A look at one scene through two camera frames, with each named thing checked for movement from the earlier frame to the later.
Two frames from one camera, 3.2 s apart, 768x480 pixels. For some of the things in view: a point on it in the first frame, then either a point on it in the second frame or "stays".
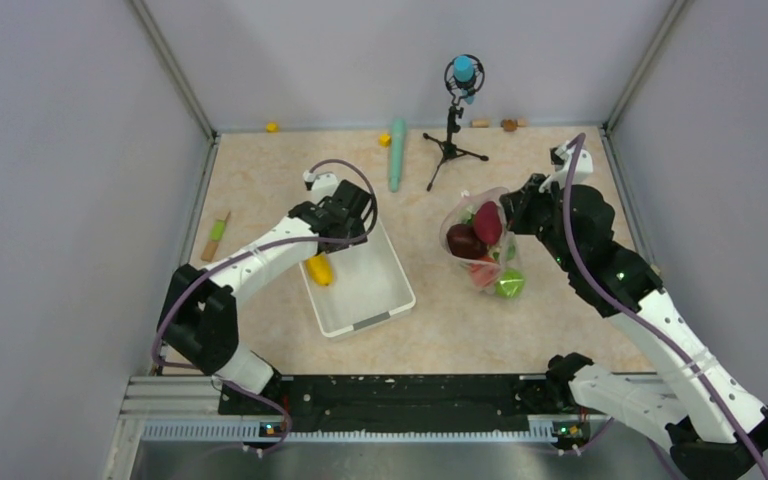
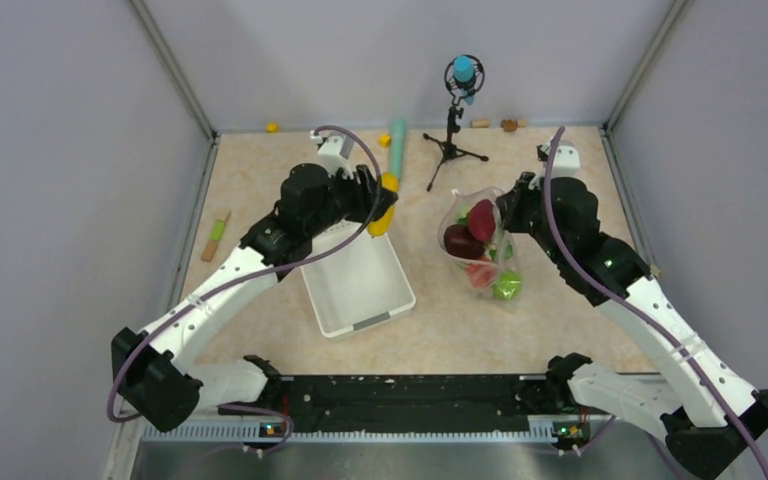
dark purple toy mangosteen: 463,242 stays
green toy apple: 509,283 stays
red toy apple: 484,272 stays
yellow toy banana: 320,270 -> 389,181
